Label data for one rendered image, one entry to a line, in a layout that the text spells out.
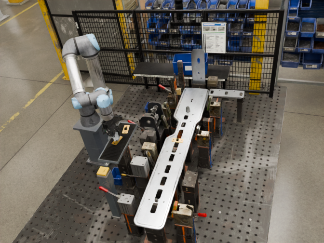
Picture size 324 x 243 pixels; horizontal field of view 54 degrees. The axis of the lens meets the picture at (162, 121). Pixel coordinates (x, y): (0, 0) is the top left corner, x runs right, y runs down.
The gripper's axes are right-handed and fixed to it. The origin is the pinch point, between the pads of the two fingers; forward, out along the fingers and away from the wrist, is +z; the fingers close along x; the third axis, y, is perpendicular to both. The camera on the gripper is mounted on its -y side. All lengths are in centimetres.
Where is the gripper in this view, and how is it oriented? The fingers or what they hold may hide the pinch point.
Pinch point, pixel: (116, 138)
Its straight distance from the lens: 213.6
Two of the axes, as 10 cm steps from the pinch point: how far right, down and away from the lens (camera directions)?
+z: 1.2, 7.6, 6.4
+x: 8.8, 2.2, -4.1
